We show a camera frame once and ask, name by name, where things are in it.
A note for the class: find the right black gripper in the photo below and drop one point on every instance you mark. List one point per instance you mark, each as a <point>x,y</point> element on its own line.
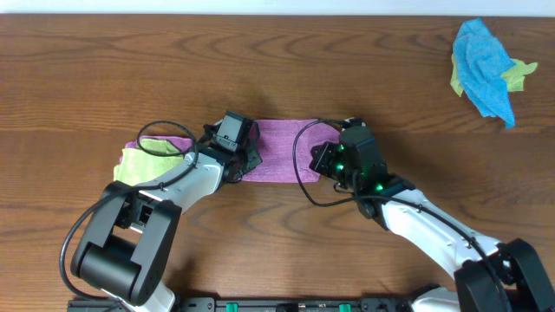
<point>319,162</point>

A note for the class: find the folded purple cloth underneath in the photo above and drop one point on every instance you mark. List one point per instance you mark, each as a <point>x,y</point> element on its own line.
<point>178,143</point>

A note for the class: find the folded green cloth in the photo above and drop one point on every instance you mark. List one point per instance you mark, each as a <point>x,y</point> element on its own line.
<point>137,166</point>

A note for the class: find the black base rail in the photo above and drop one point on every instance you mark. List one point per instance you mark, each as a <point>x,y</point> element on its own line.
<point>366,304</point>

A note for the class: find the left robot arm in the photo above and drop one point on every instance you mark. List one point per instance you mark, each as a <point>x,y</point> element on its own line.
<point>129,232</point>

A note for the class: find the yellow-green crumpled cloth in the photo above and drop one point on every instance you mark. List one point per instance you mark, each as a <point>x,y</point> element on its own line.
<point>514,77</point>

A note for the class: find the blue crumpled cloth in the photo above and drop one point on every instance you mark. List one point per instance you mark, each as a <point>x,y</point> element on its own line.
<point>481,60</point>

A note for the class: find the purple microfiber cloth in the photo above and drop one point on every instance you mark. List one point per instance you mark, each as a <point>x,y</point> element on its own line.
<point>275,146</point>

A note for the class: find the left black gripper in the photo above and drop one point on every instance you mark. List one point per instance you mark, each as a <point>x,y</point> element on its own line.
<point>248,157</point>

